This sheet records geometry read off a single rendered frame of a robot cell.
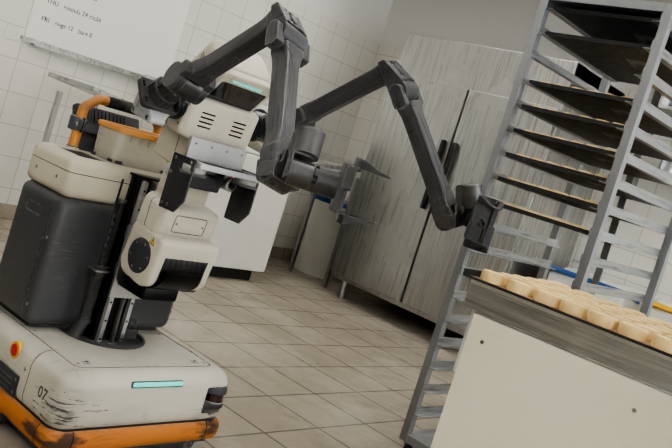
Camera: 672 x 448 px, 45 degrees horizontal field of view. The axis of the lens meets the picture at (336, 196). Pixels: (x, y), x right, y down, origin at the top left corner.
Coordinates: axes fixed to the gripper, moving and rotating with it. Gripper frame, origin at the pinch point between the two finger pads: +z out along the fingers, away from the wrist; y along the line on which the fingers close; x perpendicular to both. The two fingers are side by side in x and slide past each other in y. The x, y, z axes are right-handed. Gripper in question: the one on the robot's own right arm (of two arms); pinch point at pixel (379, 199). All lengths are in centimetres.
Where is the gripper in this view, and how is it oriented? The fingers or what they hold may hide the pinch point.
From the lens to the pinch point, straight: 168.4
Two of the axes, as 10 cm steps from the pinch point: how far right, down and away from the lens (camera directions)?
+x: -0.6, -1.0, 9.9
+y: 3.1, -9.5, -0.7
